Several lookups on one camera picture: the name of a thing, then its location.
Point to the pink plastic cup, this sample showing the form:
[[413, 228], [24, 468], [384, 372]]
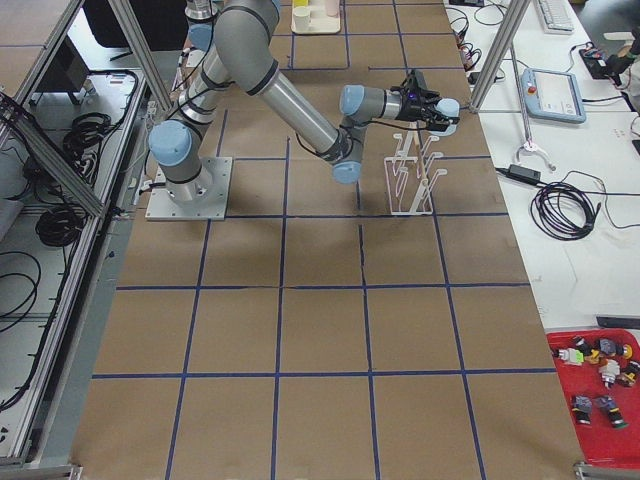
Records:
[[332, 8]]

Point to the light blue plastic cup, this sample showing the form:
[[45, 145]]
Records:
[[450, 108]]

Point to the cream white plastic cup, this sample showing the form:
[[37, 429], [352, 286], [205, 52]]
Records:
[[301, 18]]

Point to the red parts bin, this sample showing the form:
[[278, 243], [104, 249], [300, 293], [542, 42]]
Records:
[[599, 375]]

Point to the white wire cup rack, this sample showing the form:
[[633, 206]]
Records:
[[410, 176]]

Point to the blue teach pendant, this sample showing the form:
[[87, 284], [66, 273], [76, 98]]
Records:
[[552, 95]]

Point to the white keyboard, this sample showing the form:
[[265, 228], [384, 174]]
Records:
[[554, 17]]

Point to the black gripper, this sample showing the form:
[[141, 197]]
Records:
[[411, 110]]

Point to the cream plastic tray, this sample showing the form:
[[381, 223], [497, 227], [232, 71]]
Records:
[[320, 23]]

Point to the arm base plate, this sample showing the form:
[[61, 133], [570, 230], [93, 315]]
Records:
[[204, 198]]

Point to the metal reacher grabber tool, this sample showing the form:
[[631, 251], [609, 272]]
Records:
[[529, 147]]

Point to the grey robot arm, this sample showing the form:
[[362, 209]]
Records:
[[240, 54]]

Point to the black power adapter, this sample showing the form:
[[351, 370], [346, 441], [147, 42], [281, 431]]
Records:
[[520, 174]]

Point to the aluminium frame post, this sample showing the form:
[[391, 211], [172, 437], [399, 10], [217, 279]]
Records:
[[501, 43]]

